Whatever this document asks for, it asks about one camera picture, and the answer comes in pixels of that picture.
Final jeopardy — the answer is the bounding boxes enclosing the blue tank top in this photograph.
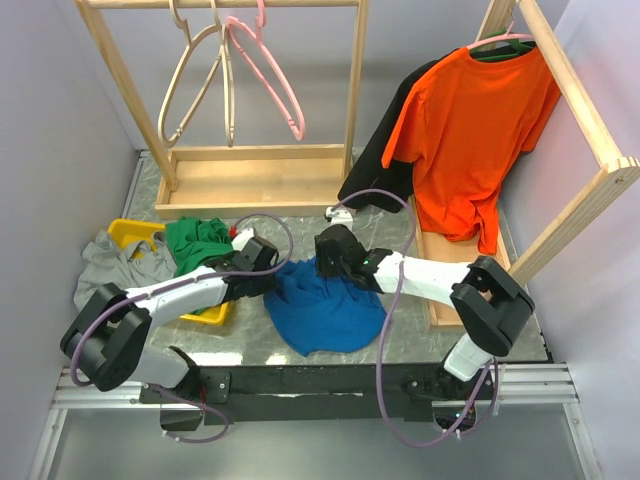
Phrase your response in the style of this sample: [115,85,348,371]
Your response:
[263,258,386,357]

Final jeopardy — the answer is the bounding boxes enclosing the yellow plastic tray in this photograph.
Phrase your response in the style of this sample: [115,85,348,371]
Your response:
[107,218,231,326]

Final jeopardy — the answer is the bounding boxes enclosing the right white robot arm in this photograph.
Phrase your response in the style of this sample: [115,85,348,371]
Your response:
[315,224,535,398]

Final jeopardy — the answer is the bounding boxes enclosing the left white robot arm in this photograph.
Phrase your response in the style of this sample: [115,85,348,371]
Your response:
[60,235,278,402]

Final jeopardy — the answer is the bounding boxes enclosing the middle beige wooden hanger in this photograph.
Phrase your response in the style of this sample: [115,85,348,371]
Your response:
[210,0,236,148]

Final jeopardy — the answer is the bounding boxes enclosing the beige wooden hanger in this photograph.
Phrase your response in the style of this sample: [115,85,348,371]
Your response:
[210,0,236,148]
[156,0,223,149]

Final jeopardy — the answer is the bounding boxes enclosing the pink hanger on back rack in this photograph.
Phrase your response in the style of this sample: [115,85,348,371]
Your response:
[224,0,306,142]

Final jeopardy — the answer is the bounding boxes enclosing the left beige wooden hanger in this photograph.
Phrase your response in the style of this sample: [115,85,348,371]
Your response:
[156,0,223,149]

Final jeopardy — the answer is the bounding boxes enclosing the pink hanger under orange shirt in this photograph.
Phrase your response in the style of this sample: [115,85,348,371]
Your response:
[467,20,535,51]

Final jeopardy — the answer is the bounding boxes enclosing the green hanger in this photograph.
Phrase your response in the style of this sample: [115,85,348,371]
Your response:
[468,37,536,63]

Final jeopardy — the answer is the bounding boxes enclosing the green shirt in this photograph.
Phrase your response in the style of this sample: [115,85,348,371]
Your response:
[164,215,238,316]

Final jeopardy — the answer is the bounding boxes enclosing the black shirt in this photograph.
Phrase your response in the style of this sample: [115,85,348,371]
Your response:
[337,45,536,214]

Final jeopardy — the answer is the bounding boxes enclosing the back wooden clothes rack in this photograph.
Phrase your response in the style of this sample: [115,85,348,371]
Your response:
[76,1,369,220]

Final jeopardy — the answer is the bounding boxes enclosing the wooden clothes rack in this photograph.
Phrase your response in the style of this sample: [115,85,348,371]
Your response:
[76,1,369,220]
[407,0,640,329]

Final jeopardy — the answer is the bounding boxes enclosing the right wooden clothes rack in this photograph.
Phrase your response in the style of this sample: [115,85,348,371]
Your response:
[407,0,640,329]

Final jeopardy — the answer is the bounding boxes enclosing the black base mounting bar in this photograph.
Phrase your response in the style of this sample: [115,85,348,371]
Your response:
[139,362,481,433]

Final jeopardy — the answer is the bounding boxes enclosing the grey shirt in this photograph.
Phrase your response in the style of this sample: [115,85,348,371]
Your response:
[73,230,177,312]

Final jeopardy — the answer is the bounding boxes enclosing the orange t-shirt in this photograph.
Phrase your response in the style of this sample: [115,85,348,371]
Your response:
[381,48,560,255]

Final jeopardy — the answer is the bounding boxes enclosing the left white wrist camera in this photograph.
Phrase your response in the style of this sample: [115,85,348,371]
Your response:
[231,227,255,251]

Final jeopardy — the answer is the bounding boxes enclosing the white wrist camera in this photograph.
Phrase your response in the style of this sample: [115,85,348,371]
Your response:
[231,227,255,251]
[324,205,354,229]

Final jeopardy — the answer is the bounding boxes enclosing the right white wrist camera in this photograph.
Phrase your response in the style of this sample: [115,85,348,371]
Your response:
[324,205,354,229]

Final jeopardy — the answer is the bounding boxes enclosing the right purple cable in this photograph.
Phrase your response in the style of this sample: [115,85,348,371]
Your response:
[331,188,501,448]

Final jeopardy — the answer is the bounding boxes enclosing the purple cable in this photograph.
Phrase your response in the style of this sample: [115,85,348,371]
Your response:
[69,213,295,445]
[331,188,501,448]

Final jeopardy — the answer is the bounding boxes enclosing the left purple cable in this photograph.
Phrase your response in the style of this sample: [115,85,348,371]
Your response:
[69,213,295,445]

